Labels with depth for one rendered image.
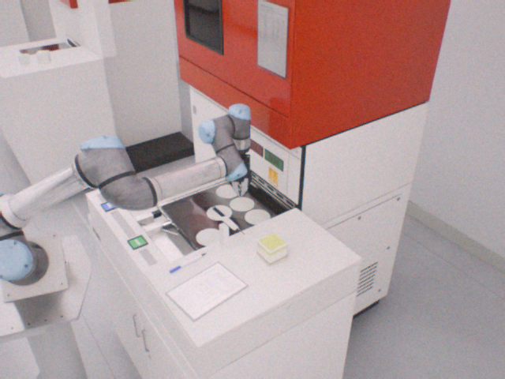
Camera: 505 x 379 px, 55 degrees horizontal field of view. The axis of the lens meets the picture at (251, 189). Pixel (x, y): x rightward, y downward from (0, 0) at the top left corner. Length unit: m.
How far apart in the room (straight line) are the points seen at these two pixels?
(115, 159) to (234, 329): 0.59
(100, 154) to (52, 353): 0.89
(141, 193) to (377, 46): 0.95
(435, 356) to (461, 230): 0.97
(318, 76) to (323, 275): 0.64
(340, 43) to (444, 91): 1.55
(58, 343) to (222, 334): 0.81
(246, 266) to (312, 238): 0.27
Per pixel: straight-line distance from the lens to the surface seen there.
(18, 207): 1.60
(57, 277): 1.81
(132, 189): 1.41
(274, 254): 1.54
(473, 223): 3.27
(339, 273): 1.59
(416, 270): 3.12
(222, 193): 2.01
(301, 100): 1.61
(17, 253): 1.61
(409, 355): 2.67
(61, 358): 2.08
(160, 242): 1.82
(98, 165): 1.43
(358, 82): 1.77
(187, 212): 1.92
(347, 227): 2.13
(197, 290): 1.50
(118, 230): 1.78
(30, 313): 1.78
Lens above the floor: 2.03
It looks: 34 degrees down
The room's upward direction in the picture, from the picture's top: straight up
